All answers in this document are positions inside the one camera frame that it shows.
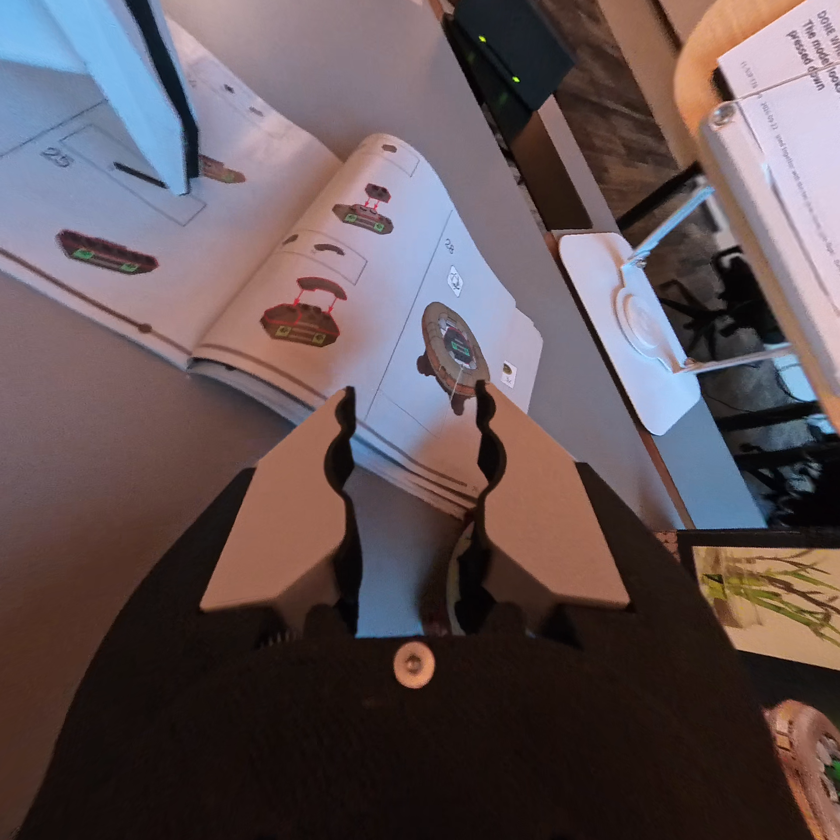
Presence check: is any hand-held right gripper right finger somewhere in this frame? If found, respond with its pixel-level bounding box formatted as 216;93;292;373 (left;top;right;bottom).
458;378;631;624

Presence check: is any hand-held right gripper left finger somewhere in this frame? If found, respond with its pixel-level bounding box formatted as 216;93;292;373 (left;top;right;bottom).
199;386;363;621

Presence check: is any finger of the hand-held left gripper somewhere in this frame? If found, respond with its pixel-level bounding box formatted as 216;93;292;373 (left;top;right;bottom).
41;0;201;196

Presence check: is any white instruction booklet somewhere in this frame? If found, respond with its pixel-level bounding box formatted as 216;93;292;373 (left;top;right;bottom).
0;16;544;519

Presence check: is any tan brick-built pot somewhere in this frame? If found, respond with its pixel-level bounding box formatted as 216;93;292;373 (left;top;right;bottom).
763;697;840;829

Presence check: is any grey desk with black legs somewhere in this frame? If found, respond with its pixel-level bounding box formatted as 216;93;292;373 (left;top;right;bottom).
453;98;772;529

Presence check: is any black bamboo set box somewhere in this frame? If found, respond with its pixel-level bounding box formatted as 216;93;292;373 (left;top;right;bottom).
653;525;840;713

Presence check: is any black office chair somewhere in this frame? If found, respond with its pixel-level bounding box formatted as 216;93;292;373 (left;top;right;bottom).
646;197;840;529

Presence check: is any white stand with wooden board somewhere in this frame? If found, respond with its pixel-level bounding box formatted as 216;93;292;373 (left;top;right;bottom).
556;0;840;439

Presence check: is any black power box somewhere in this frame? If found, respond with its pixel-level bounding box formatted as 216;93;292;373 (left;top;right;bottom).
445;0;576;135

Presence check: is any printed paper sheet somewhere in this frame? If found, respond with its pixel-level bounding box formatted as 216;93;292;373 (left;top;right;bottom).
715;0;840;286

